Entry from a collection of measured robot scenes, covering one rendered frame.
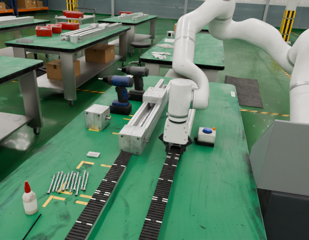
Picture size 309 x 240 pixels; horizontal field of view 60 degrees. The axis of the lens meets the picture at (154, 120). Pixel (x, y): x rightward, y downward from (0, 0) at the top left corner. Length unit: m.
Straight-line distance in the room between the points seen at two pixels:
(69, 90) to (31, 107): 0.82
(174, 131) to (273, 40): 0.56
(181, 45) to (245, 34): 0.29
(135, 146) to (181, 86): 0.34
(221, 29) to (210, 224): 0.83
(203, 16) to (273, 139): 0.59
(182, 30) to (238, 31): 0.25
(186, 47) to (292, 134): 0.52
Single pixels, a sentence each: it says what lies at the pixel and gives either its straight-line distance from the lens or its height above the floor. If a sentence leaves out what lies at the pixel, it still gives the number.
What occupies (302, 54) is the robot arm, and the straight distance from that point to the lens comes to 1.19.
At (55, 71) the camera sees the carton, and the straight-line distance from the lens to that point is 4.09.
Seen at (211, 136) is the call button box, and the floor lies 0.84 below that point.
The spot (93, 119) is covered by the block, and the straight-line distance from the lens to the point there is 1.38.
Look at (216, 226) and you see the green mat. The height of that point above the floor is 0.78.
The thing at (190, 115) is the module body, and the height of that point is 0.86.
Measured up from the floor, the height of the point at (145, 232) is 0.81.
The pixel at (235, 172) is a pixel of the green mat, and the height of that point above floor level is 0.78.
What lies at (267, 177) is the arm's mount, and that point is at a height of 0.83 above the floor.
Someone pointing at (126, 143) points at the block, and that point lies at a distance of 1.17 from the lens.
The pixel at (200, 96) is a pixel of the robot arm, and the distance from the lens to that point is 1.04.
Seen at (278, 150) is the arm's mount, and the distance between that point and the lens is 1.04.
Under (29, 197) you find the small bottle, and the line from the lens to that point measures 0.93.
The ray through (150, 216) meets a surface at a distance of 0.86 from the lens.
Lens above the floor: 1.43
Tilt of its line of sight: 25 degrees down
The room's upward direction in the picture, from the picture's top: 3 degrees clockwise
